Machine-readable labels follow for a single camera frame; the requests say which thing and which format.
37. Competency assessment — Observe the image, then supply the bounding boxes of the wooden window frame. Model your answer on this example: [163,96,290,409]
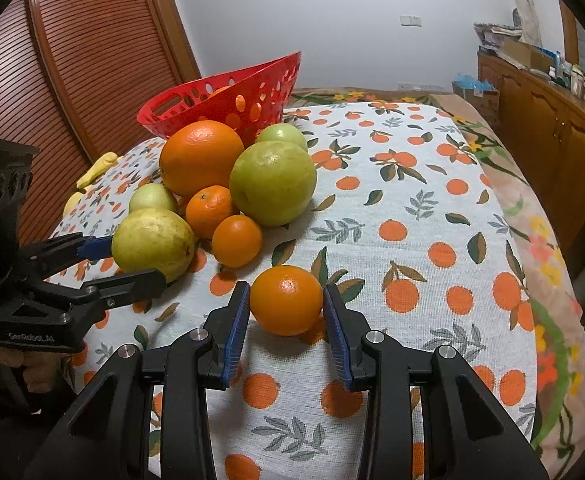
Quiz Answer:
[558,0,581,68]

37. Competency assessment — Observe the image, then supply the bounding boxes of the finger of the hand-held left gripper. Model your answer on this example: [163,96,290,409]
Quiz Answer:
[31,268,168,312]
[20,232,116,281]

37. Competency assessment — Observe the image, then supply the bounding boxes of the orange fruit behind basket holes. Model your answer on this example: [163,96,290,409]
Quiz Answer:
[206,86,247,112]

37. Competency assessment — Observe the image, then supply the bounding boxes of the small green apple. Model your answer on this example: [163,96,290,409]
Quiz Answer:
[256,123,309,153]
[129,183,179,216]

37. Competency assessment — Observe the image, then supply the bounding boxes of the person's left hand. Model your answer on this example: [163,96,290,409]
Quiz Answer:
[0,341,76,391]

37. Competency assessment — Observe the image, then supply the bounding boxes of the wooden sideboard cabinet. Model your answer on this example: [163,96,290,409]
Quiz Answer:
[477,50,585,271]

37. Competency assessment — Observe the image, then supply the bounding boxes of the person's left forearm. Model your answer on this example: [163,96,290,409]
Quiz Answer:
[0,367,68,480]

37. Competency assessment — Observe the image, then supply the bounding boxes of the red perforated plastic basket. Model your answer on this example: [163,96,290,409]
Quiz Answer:
[137,51,302,147]

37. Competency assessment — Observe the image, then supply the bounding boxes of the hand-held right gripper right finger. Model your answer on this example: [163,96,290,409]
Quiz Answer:
[322,284,550,480]

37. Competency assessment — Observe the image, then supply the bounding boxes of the floral blanket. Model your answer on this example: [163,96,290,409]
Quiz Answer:
[285,87,585,466]

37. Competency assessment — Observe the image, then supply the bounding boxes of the large green round fruit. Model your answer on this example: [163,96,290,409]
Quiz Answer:
[229,141,318,227]

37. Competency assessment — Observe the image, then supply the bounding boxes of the stack of papers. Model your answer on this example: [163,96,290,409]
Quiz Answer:
[473,21,523,56]

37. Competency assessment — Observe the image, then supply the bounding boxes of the yellow plastic object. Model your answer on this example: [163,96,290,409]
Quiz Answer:
[76,152,118,191]
[64,187,93,221]

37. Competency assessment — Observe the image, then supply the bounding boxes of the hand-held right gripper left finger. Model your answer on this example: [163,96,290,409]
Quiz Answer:
[25,281,251,480]

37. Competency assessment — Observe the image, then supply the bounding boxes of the hanging beige cloth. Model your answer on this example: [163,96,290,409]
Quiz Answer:
[503,0,544,47]

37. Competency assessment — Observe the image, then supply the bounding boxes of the smooth small mandarin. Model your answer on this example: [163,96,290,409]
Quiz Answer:
[211,214,264,269]

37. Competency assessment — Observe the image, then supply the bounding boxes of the orange-print white tablecloth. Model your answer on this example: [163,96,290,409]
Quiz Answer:
[47,101,543,480]

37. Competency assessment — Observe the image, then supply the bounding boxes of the cardboard box with blue contents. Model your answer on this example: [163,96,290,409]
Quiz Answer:
[452,74,502,126]

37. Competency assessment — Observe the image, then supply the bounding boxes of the smooth medium orange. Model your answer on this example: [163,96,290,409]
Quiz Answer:
[250,265,324,337]

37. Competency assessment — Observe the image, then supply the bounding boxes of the yellow-green pear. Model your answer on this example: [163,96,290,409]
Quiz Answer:
[111,208,196,284]

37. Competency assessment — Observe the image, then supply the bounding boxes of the large navel orange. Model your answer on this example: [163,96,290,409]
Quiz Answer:
[159,120,246,198]

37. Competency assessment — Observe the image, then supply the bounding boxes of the wooden louvered wardrobe door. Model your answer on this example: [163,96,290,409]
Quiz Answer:
[0,0,203,241]

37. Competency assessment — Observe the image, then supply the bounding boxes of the open cardboard box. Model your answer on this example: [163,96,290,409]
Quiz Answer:
[502,40,555,72]

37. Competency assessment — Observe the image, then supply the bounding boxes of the rough-skinned mandarin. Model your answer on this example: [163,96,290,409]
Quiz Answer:
[185,185,238,240]

